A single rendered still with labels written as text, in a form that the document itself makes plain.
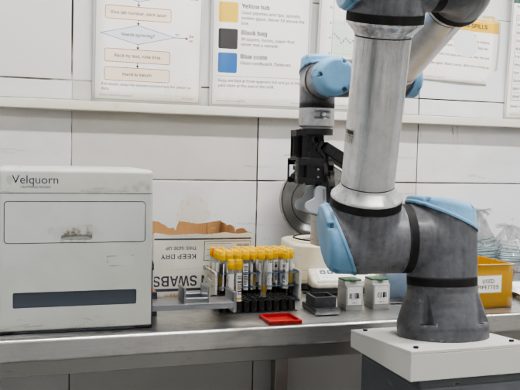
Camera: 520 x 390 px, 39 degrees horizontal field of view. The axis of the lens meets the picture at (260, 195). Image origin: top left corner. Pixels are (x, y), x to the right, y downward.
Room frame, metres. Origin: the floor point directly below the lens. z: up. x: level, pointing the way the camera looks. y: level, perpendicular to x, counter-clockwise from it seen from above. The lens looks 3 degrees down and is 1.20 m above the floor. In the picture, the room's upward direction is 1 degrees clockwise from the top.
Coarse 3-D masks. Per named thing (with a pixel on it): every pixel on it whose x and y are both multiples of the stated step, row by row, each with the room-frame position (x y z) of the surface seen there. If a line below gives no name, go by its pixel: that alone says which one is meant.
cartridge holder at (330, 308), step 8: (312, 296) 1.53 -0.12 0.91; (320, 296) 1.58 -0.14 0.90; (328, 296) 1.53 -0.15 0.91; (336, 296) 1.53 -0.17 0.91; (304, 304) 1.57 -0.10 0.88; (312, 304) 1.53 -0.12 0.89; (320, 304) 1.52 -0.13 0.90; (328, 304) 1.53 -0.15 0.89; (312, 312) 1.53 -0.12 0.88; (320, 312) 1.51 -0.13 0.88; (328, 312) 1.51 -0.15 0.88; (336, 312) 1.51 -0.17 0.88
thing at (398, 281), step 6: (384, 276) 1.67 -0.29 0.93; (390, 276) 1.66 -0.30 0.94; (396, 276) 1.66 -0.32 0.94; (402, 276) 1.67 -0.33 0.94; (390, 282) 1.66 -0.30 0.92; (396, 282) 1.66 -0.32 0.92; (402, 282) 1.67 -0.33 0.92; (390, 288) 1.66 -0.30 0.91; (396, 288) 1.66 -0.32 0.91; (402, 288) 1.67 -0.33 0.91; (390, 294) 1.66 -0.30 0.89; (396, 294) 1.66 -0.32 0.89; (402, 294) 1.67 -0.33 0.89; (390, 300) 1.64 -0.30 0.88; (396, 300) 1.65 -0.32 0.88; (402, 300) 1.65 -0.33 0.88
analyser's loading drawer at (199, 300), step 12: (180, 288) 1.43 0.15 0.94; (204, 288) 1.44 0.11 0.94; (228, 288) 1.47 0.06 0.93; (156, 300) 1.43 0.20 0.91; (168, 300) 1.43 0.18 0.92; (180, 300) 1.43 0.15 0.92; (192, 300) 1.41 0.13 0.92; (204, 300) 1.42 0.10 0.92; (216, 300) 1.44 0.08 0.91; (228, 300) 1.45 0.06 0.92
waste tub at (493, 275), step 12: (480, 264) 1.76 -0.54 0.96; (492, 264) 1.62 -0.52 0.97; (504, 264) 1.63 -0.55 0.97; (480, 276) 1.62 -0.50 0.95; (492, 276) 1.63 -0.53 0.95; (504, 276) 1.63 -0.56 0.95; (480, 288) 1.62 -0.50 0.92; (492, 288) 1.63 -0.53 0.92; (504, 288) 1.64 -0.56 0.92; (492, 300) 1.63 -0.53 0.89; (504, 300) 1.64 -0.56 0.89
